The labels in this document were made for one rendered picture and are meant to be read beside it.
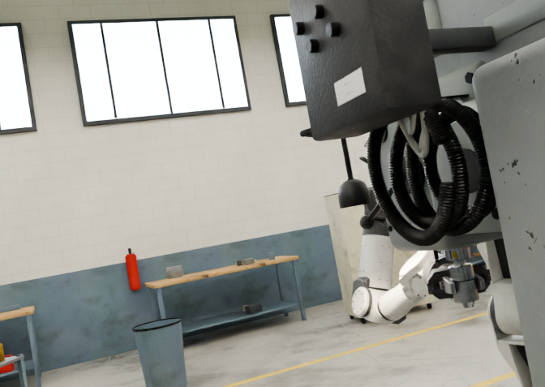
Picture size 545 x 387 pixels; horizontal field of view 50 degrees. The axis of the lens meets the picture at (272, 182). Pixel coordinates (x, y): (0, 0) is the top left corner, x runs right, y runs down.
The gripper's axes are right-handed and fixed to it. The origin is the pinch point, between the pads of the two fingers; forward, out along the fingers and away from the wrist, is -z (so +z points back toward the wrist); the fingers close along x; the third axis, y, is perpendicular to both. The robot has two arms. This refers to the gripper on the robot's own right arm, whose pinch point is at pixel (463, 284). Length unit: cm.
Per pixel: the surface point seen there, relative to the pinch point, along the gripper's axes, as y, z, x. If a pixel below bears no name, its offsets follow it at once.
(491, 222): -13.0, -27.0, -0.5
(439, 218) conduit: -15.8, -41.4, -11.2
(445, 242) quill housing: -9.6, -11.7, -4.5
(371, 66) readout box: -34, -50, -17
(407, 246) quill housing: -9.2, -2.0, -9.6
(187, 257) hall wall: 24, 729, -208
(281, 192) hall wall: -46, 800, -62
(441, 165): -23.0, -18.8, -4.3
